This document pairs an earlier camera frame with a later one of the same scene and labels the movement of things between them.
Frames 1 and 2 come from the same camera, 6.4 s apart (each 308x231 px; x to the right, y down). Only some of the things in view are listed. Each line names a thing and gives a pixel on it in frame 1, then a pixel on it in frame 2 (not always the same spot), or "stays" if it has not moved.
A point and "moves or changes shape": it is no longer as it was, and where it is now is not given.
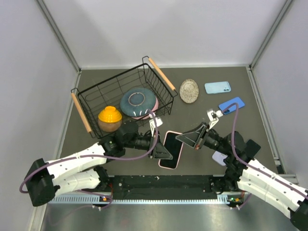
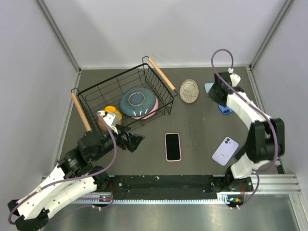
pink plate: x=147 y=116 stays
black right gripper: x=192 y=138 → x=211 y=94
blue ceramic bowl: x=136 y=102 stays
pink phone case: x=174 y=147 moves or changes shape
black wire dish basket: x=129 y=97 stays
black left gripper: x=161 y=152 → x=133 y=141
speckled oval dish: x=189 y=91 stays
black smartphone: x=174 y=147 moves or changes shape
